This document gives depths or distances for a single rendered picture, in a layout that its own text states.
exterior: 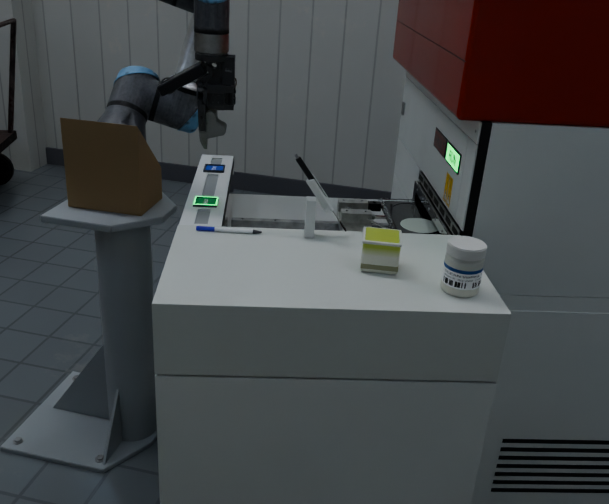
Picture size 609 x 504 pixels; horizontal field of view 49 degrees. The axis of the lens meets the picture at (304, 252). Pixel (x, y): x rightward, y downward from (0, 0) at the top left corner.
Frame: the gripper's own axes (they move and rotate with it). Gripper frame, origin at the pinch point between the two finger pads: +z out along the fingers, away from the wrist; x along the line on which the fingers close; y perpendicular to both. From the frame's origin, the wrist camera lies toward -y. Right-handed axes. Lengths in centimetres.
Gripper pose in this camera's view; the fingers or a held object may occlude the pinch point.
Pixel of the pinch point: (202, 142)
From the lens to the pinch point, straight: 155.9
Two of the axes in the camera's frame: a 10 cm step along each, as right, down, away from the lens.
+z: -0.6, 9.1, 4.2
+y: 10.0, 0.3, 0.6
